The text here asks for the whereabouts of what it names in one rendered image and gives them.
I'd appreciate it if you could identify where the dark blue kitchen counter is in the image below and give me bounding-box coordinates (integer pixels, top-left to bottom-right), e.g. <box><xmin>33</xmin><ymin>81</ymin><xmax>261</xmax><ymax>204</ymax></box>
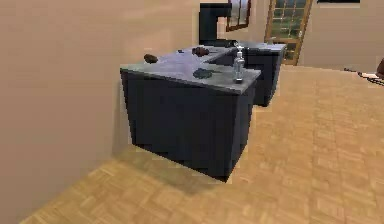
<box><xmin>119</xmin><ymin>39</ymin><xmax>288</xmax><ymax>183</ymax></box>

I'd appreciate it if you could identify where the dark green flat food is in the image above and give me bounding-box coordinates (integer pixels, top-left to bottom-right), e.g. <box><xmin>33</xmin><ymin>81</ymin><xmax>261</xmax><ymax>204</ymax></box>
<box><xmin>192</xmin><ymin>67</ymin><xmax>214</xmax><ymax>80</ymax></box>

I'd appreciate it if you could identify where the dark reddish brown lumpy food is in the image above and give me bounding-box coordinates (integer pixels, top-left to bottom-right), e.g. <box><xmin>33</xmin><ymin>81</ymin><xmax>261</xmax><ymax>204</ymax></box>
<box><xmin>191</xmin><ymin>46</ymin><xmax>211</xmax><ymax>58</ymax></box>

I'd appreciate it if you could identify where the clear soap dispenser bottle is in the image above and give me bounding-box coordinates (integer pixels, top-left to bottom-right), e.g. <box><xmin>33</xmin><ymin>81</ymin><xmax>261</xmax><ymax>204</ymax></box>
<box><xmin>232</xmin><ymin>42</ymin><xmax>246</xmax><ymax>84</ymax></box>

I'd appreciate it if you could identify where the brown framed window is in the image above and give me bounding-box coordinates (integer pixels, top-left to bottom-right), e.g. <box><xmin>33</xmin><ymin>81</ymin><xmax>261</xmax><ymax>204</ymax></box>
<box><xmin>225</xmin><ymin>0</ymin><xmax>253</xmax><ymax>33</ymax></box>

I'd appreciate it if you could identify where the wooden glass pane door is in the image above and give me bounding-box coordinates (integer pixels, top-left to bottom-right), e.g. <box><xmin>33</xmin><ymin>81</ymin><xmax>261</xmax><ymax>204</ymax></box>
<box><xmin>264</xmin><ymin>0</ymin><xmax>315</xmax><ymax>66</ymax></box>

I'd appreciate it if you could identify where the dark brown round object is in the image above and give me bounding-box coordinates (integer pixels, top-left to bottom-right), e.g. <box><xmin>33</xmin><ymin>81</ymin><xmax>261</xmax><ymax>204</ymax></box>
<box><xmin>375</xmin><ymin>58</ymin><xmax>384</xmax><ymax>80</ymax></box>

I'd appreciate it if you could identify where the black framed wall picture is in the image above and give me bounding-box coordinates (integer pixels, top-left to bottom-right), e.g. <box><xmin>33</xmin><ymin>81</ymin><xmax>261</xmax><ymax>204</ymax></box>
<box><xmin>316</xmin><ymin>0</ymin><xmax>361</xmax><ymax>5</ymax></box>

